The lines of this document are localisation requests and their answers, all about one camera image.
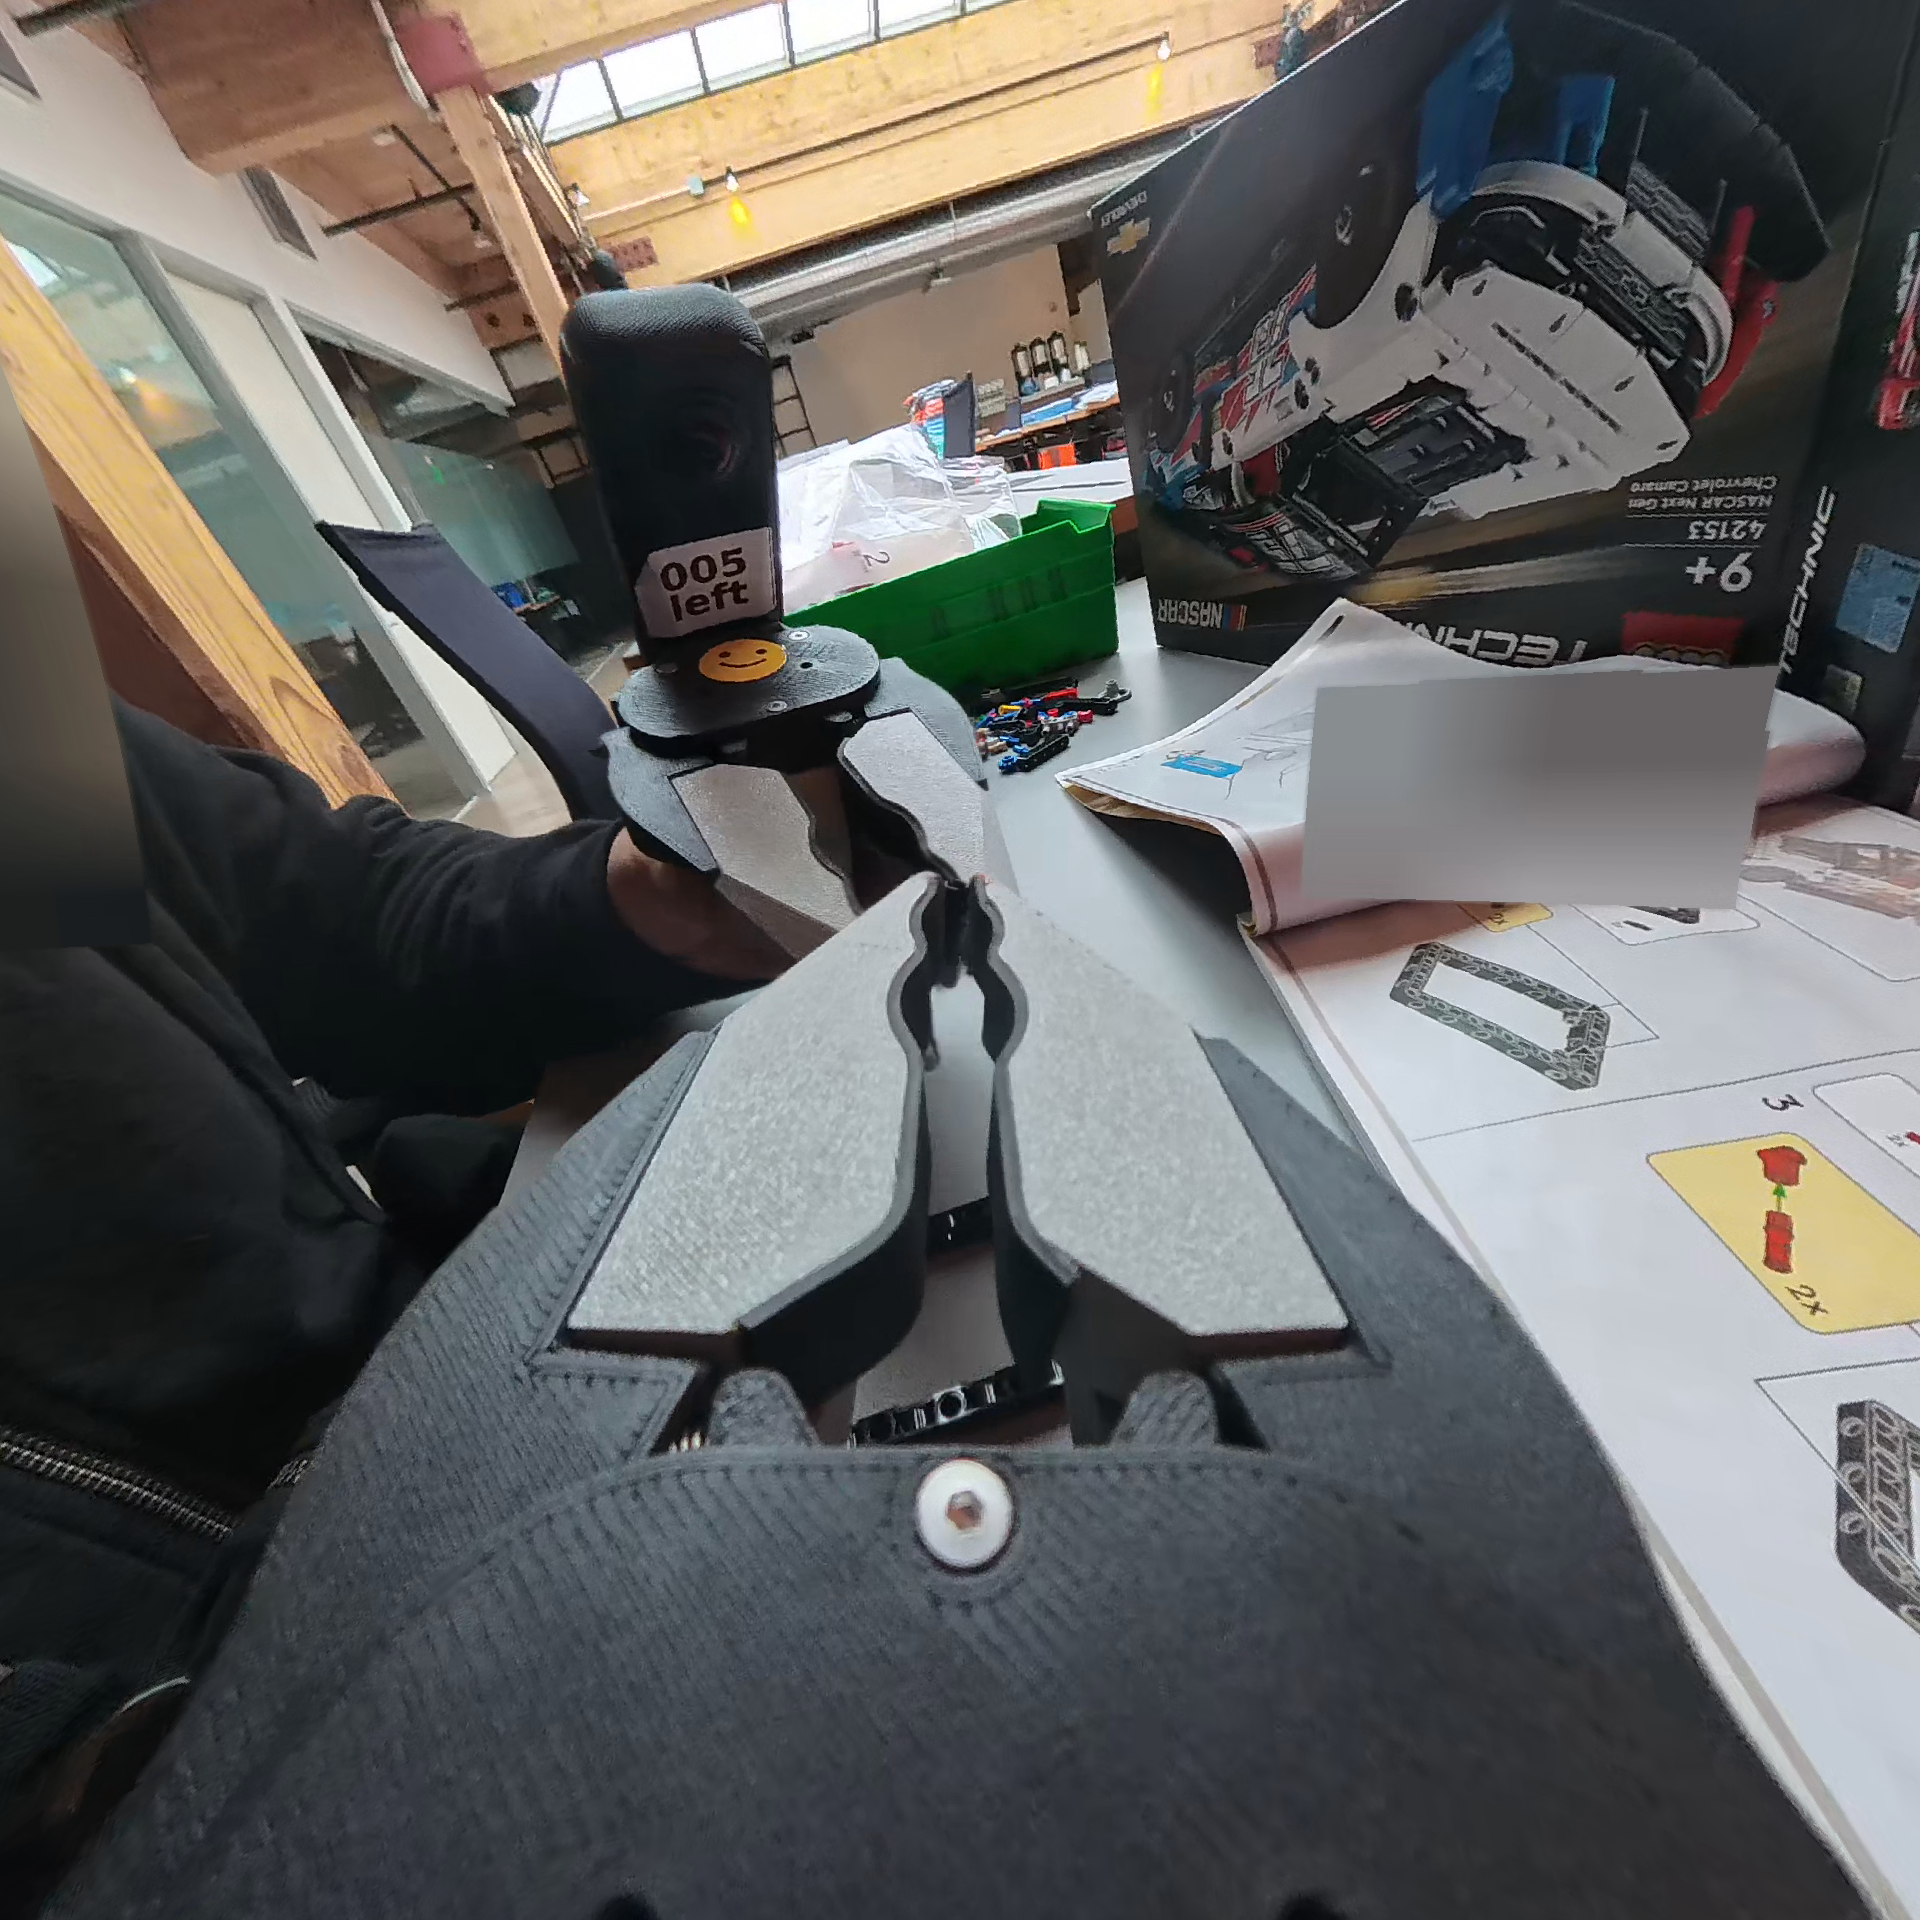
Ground person's left hand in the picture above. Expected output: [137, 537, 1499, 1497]
[602, 825, 799, 986]

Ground wooden post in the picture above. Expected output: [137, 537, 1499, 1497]
[0, 240, 400, 813]

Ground silver air duct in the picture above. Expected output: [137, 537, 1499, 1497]
[735, 189, 1119, 339]

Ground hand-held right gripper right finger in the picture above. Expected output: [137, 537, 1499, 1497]
[966, 874, 1355, 1445]

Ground clear plastic bags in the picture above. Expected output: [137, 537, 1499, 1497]
[779, 423, 1050, 609]

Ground pile of small lego pieces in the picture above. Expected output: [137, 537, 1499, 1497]
[966, 680, 1135, 775]

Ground green plastic bin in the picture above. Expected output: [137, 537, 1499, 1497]
[779, 498, 1119, 701]

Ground dark chair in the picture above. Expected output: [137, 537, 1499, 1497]
[314, 521, 624, 818]

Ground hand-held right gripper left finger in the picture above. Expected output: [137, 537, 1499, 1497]
[566, 874, 961, 1409]

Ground lego instruction booklet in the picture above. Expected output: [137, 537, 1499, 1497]
[1055, 599, 1920, 1920]

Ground black rectangular lego frame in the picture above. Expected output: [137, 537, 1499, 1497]
[853, 1201, 1070, 1450]

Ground person's left forearm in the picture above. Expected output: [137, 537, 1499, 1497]
[256, 751, 751, 1113]

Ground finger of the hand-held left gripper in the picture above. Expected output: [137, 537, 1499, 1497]
[835, 709, 994, 890]
[666, 755, 865, 965]

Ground lego set box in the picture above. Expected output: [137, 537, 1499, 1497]
[1087, 0, 1920, 805]

